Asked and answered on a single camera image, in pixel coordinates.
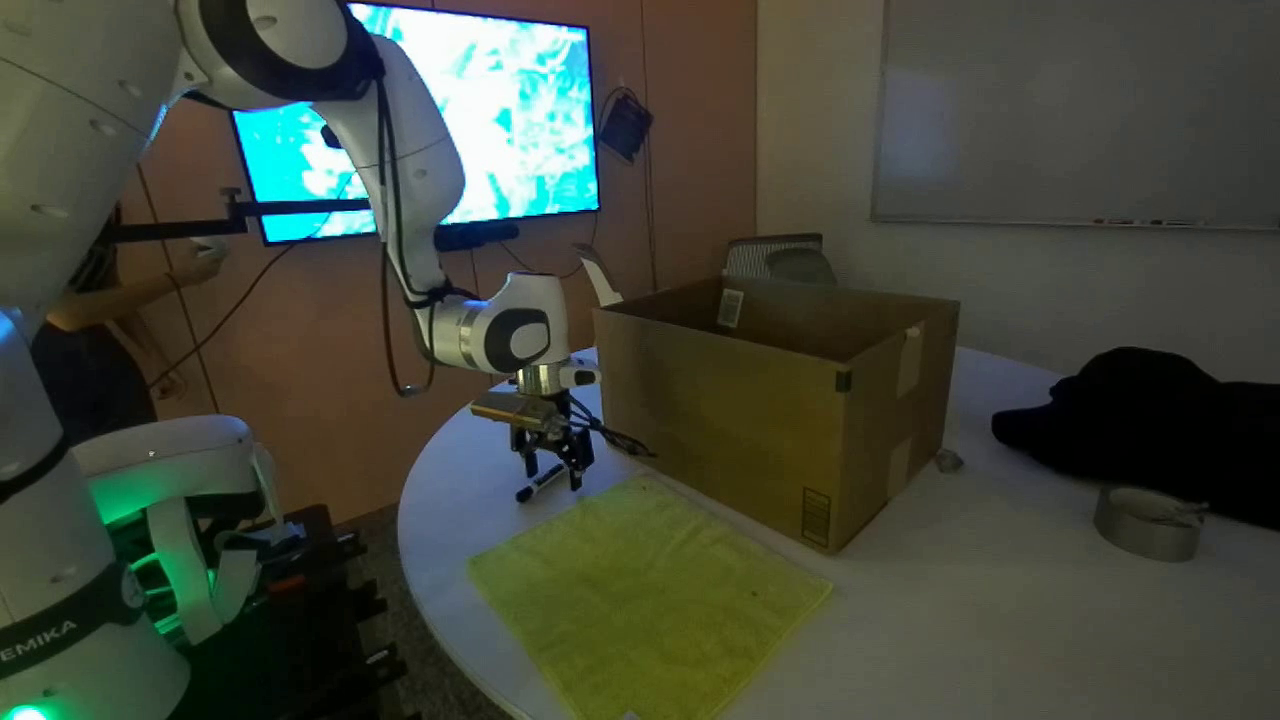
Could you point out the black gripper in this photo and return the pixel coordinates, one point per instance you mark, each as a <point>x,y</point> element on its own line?
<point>553,430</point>

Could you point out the yellow-green towel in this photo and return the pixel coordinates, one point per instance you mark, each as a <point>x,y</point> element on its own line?
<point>644,602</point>

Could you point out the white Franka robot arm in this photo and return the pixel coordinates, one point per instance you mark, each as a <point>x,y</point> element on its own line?
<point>413,147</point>

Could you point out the open cardboard box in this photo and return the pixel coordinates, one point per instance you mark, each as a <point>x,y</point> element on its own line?
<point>744,413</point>

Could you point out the grey chair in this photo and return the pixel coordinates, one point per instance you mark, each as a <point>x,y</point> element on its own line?
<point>781,263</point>

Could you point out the small grey object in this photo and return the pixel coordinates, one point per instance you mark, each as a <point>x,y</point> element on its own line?
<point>950,463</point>

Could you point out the person in dark shirt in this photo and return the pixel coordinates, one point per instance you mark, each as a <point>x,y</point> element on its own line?
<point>101,381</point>

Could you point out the grey tape roll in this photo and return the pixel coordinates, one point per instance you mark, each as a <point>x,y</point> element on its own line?
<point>1145,521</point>

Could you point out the black jacket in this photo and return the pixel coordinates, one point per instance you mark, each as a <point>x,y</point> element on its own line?
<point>1161,427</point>

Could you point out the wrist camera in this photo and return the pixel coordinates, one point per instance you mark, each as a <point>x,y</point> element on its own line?
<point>504,417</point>

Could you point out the wall-mounted TV screen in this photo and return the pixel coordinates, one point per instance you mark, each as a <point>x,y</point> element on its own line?
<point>534,120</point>

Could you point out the small black wall device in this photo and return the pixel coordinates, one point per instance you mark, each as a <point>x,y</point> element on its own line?
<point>624,124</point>

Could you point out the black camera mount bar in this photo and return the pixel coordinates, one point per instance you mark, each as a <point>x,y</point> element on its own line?
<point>202,224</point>

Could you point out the wall whiteboard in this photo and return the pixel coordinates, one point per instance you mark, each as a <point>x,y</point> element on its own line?
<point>1066,104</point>

